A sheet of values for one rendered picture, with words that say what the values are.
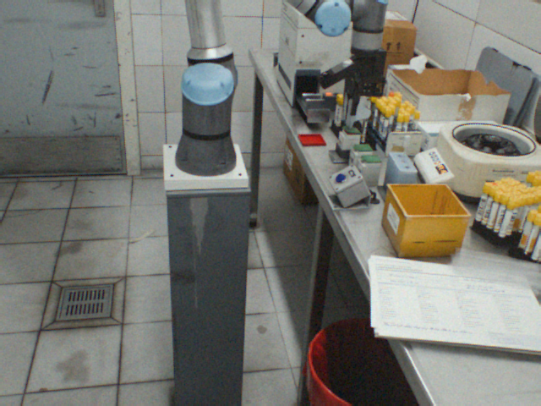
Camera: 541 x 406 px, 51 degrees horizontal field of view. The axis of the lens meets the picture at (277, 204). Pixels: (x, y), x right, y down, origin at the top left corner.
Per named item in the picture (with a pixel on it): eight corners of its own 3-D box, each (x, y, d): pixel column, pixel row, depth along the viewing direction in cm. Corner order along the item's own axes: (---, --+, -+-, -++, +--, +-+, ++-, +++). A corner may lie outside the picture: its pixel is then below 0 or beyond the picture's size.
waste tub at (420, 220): (379, 223, 127) (386, 183, 122) (437, 222, 129) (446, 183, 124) (397, 259, 115) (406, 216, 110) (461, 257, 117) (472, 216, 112)
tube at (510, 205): (494, 240, 123) (507, 196, 117) (501, 241, 123) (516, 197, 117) (496, 245, 121) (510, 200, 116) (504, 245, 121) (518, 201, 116)
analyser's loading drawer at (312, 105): (293, 98, 188) (294, 83, 185) (313, 98, 189) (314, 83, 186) (307, 122, 170) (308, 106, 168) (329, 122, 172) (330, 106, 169)
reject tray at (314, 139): (297, 136, 166) (297, 134, 166) (319, 136, 167) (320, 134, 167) (303, 146, 160) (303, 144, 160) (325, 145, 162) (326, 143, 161)
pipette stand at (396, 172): (376, 189, 141) (382, 151, 136) (403, 189, 142) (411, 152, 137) (386, 209, 132) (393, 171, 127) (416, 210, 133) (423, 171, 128)
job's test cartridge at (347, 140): (336, 150, 156) (339, 128, 153) (353, 150, 157) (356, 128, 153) (341, 156, 152) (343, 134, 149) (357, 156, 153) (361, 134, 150)
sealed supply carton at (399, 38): (338, 51, 250) (344, 7, 241) (391, 53, 252) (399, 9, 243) (351, 72, 224) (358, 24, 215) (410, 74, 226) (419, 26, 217)
